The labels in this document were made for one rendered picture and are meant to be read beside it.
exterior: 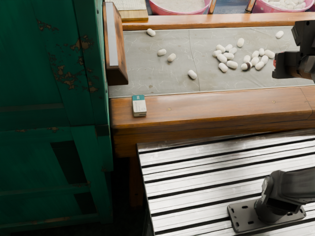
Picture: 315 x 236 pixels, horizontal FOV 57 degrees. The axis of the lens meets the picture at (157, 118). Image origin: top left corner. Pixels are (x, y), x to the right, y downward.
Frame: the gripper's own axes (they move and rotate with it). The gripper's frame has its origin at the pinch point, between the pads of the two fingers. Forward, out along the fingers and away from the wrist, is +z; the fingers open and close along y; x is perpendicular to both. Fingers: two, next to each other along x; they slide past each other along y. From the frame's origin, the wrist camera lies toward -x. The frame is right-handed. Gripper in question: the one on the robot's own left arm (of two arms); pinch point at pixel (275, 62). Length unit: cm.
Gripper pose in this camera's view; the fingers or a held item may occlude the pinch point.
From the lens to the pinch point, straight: 89.4
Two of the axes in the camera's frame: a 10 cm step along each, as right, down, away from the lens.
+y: -9.9, 0.7, -1.4
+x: 0.3, 9.6, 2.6
